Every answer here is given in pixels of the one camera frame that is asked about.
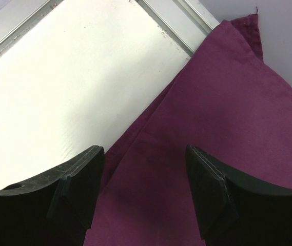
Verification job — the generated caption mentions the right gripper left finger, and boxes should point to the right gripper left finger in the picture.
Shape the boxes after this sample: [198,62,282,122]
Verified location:
[0,146,105,245]

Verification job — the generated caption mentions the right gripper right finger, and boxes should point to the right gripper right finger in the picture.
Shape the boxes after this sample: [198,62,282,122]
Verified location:
[185,146,292,245]

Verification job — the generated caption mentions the purple cloth wrap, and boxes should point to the purple cloth wrap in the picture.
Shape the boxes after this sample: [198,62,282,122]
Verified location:
[84,14,292,245]

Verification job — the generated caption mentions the aluminium front rail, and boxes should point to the aluminium front rail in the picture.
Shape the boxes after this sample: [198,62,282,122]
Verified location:
[0,1,219,57]

